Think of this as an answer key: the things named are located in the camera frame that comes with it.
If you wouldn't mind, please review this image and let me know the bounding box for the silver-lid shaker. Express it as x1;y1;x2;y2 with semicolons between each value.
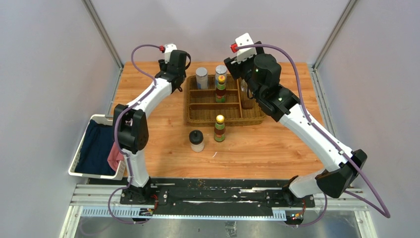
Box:
214;65;227;83
196;67;209;89

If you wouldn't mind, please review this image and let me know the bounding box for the sauce bottle yellow cap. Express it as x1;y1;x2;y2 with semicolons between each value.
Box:
213;115;226;142
215;75;226;103

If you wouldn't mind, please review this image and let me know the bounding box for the oil bottle with brown residue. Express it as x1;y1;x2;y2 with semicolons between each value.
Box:
240;79;253;109

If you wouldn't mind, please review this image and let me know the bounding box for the black-lid spice jar front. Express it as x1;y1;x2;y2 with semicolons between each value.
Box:
189;130;205;152

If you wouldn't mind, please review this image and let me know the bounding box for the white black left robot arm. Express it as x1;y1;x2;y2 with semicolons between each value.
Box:
113;50;191;205

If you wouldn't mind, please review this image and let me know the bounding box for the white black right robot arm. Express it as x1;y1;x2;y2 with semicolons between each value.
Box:
224;43;367;207

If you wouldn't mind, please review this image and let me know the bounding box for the wicker divided tray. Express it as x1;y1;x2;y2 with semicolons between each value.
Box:
184;74;266;127

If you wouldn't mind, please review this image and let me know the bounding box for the white laundry basket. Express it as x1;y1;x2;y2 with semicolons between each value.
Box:
68;114;126;180

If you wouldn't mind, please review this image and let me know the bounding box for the navy blue cloth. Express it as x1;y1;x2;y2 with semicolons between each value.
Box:
75;120;115;176

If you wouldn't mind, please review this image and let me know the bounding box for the pink cloth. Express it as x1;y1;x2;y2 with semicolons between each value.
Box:
107;142;125;172

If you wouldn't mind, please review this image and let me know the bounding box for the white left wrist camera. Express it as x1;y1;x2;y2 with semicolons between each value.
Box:
159;43;177;63

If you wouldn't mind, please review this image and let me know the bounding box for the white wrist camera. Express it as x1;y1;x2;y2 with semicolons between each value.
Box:
230;33;257;64
159;43;177;63

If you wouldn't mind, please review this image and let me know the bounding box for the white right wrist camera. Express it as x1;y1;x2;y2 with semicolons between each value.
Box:
230;33;257;64

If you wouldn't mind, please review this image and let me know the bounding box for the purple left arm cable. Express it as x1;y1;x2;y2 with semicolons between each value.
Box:
107;44;165;225

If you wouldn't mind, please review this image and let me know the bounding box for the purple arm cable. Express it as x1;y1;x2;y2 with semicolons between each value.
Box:
107;44;165;225
235;44;391;229

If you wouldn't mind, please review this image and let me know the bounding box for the aluminium frame post left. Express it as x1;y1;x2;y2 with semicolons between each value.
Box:
81;0;124;70

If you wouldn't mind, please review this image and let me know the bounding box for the aluminium frame post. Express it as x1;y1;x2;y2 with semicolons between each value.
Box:
81;0;124;70
313;0;359;70

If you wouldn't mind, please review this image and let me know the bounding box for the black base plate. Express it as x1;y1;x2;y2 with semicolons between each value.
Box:
120;178;315;218

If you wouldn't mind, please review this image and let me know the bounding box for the aluminium frame post right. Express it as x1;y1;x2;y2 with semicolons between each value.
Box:
313;0;359;70

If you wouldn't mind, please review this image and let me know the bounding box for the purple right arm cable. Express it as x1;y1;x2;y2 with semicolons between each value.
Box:
235;44;391;229

